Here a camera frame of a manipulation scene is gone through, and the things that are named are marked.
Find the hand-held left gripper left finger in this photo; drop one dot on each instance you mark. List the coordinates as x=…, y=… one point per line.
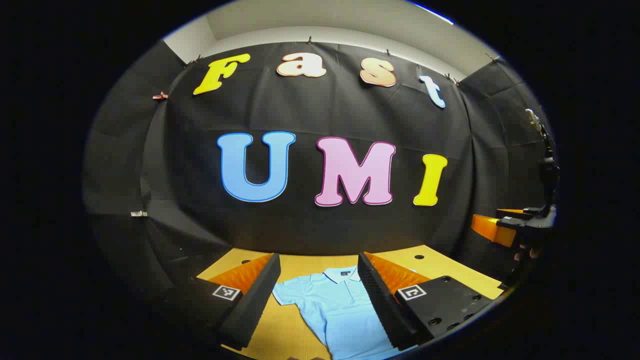
x=252, y=305

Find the small white clip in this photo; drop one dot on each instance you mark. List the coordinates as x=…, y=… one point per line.
x=138, y=214

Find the small red clip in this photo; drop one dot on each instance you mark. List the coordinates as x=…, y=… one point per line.
x=160, y=95

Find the light blue T-shirt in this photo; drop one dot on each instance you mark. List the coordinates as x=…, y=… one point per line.
x=335, y=310

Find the black backdrop cloth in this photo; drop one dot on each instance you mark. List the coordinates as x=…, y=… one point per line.
x=310, y=110

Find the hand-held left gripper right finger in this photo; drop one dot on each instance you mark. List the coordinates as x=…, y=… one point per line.
x=377, y=305

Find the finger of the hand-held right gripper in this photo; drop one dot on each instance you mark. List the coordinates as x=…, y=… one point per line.
x=510, y=213
x=487, y=227

